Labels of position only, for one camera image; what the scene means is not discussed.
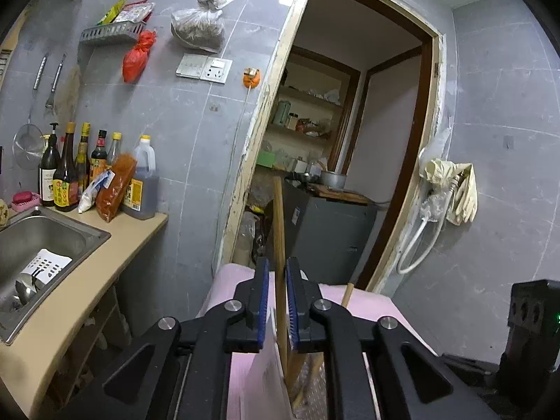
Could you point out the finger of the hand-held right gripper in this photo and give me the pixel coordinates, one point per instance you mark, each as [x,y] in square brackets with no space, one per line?
[474,369]

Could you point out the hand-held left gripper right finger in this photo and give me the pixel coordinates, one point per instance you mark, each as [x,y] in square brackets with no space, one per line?
[291,310]

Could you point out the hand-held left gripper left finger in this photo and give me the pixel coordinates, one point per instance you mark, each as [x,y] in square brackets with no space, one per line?
[262,310]

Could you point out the wooden chopstick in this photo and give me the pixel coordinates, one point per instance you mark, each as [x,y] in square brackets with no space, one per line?
[348,295]
[298,372]

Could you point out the white perforated utensil holder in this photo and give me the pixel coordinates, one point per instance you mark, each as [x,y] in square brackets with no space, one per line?
[267,380]

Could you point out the wooden cutting board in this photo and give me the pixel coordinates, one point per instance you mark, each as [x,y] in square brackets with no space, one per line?
[280,236]
[341,194]

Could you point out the pink floral tablecloth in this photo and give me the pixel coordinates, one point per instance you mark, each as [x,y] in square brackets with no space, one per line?
[367,304]

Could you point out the grey cabinet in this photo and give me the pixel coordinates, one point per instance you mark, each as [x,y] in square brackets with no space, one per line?
[332,236]

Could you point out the steel pot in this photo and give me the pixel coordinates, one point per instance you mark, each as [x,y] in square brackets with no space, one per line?
[332,179]

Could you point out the cream rubber gloves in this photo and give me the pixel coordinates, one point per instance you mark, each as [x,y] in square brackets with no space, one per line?
[463,192]

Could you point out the clear plastic bag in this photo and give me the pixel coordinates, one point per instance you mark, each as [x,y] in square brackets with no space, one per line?
[431,208]

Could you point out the green box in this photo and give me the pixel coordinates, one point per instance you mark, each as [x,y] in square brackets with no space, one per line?
[266,158]

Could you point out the beige kitchen counter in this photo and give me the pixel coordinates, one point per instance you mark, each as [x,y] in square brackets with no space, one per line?
[109,262]

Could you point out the cooking oil jug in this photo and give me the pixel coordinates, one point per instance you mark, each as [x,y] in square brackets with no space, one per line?
[142,183]

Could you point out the orange spice packet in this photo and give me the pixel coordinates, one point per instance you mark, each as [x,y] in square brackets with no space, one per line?
[114,188]

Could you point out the wooden pantry shelf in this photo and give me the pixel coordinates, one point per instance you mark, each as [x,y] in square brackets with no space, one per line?
[306,113]

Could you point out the green jar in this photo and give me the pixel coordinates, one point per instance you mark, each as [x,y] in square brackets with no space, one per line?
[283,113]

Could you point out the white and blue packet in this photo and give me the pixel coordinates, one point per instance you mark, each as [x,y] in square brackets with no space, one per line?
[89,197]

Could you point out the clear yellow-capped bottle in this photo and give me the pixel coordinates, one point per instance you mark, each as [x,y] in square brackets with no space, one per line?
[113,151]

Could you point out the steel sink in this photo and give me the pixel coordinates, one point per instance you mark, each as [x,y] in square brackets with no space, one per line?
[57,236]

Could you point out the white perforated sink basket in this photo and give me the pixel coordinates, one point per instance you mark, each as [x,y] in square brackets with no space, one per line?
[46,264]

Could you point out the red-labelled sauce bottle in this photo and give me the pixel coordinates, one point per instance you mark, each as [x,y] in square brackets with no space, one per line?
[98,157]

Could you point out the orange plug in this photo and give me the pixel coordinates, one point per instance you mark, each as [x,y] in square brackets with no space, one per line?
[251,78]

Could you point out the yellow-capped sauce bottle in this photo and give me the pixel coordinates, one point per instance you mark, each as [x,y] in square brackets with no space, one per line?
[82,157]

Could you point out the steel ladle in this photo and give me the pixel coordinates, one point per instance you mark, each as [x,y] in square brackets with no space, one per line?
[24,293]

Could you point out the tall dark sauce bottle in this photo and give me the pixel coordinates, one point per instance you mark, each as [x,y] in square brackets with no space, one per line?
[65,175]

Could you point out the dark pump bottle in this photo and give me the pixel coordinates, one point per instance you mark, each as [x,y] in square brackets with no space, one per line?
[49,170]

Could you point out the pink soap dish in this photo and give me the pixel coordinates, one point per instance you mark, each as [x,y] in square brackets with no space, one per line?
[24,201]

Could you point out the yellowish loofah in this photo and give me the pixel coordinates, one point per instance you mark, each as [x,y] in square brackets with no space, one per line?
[3,212]

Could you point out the red plastic bag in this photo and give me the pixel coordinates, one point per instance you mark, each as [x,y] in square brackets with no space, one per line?
[135,59]

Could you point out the hanging mesh strainer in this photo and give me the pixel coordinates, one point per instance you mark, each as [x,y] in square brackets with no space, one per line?
[27,148]

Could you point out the clear bag of dried goods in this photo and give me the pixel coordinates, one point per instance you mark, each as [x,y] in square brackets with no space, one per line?
[197,26]

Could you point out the hanging steel utensil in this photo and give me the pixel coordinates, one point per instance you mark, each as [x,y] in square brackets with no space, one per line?
[54,85]

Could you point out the red snack packet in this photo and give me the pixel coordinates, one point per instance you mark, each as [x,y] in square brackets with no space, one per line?
[135,11]

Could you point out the yellow snack packet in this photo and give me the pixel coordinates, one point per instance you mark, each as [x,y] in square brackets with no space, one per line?
[111,13]

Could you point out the wooden door frame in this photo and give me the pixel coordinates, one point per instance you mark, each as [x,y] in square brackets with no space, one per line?
[275,74]

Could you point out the wall switch socket panel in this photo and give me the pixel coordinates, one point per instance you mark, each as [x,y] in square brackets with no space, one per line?
[203,68]

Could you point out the grey wall rack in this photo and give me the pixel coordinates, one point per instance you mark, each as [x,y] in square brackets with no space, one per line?
[109,33]

